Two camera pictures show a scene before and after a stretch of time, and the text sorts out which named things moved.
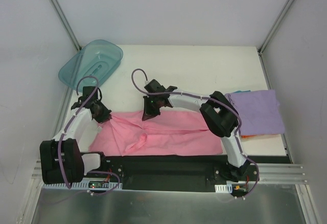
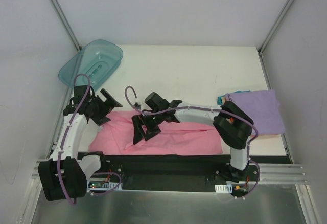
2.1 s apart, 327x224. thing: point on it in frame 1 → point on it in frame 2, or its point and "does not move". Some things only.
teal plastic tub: (99, 59) does not move
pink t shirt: (172, 132) does not move
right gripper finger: (145, 117) → (138, 132)
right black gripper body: (150, 107) → (148, 121)
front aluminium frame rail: (269, 174) does not move
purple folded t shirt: (259, 111) does not move
